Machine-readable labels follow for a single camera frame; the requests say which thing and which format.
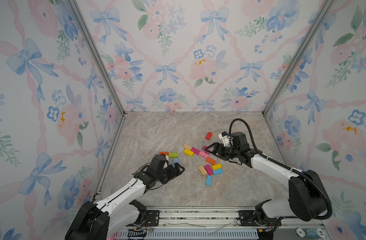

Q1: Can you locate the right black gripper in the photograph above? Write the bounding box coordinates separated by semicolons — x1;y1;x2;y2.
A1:
205;142;240;160

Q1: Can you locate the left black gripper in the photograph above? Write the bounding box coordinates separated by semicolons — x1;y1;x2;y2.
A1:
156;161;185;184

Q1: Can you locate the green block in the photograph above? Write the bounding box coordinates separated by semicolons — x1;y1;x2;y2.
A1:
168;153;178;159

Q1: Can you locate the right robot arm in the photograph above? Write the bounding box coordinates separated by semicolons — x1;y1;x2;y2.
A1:
206;132;333;226

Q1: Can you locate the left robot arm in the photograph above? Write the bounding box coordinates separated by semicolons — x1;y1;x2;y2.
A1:
65;154;185;240

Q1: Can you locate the yellow block lower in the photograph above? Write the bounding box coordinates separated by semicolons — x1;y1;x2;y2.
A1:
212;164;223;171

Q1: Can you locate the yellow block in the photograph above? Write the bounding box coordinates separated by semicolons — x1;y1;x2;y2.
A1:
184;149;195;157
212;164;223;171

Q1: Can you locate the magenta block upper right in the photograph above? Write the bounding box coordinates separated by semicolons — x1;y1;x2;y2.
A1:
202;146;210;154

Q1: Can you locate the magenta block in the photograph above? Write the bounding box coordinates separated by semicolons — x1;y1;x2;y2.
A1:
191;147;201;155
202;146;210;154
205;165;214;176

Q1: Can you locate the pink block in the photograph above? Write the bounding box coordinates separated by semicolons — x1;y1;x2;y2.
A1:
199;151;209;159

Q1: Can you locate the yellow block upper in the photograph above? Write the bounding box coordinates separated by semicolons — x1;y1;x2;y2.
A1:
184;149;195;157

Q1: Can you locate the blue block right lower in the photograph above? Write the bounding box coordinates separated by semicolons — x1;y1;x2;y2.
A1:
213;168;224;176

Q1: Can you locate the red block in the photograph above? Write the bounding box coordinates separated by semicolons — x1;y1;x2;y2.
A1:
206;132;213;140

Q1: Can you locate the magenta block lower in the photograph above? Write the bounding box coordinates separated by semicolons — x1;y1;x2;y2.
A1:
205;165;214;176

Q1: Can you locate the tan block upper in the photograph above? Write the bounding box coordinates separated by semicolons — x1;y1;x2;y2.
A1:
183;144;192;150

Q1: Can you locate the tan block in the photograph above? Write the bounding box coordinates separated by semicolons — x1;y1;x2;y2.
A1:
198;166;208;176
183;144;192;150

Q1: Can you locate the magenta block middle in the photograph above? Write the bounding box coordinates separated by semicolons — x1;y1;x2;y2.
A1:
191;147;201;155

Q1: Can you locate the tan block lower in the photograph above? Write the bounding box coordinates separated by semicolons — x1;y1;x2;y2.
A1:
198;166;208;176

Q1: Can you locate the blue block bottom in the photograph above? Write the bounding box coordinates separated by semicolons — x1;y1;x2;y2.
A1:
205;176;213;186

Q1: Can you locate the white blue object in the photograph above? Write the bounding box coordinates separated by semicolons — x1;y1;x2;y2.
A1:
296;228;327;239

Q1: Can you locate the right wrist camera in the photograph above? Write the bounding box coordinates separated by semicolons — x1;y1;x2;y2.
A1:
219;132;232;147

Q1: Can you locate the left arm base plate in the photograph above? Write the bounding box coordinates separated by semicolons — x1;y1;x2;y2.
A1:
132;210;160;227

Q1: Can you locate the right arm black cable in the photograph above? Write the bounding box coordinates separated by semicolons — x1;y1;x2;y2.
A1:
228;118;333;220

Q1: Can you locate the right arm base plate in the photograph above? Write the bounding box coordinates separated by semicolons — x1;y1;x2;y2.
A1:
237;210;278;228

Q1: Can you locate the white cable duct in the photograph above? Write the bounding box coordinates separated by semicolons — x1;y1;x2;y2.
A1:
116;229;260;240

